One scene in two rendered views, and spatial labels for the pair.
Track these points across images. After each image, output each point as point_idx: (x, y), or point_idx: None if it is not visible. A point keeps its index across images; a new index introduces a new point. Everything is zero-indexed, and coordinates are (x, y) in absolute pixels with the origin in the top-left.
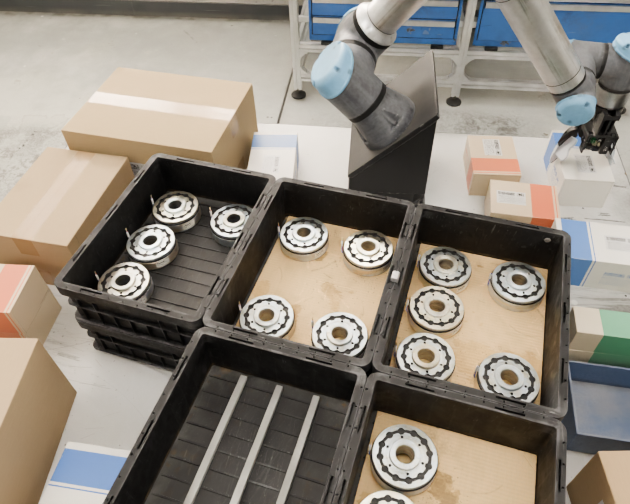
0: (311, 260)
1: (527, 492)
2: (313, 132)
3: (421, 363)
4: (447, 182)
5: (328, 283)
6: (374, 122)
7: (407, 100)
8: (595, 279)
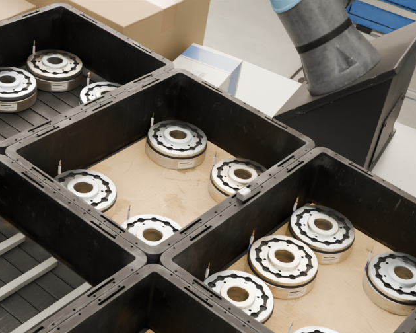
0: (172, 168)
1: None
2: (269, 78)
3: (226, 298)
4: (401, 183)
5: (176, 196)
6: (321, 58)
7: (372, 49)
8: None
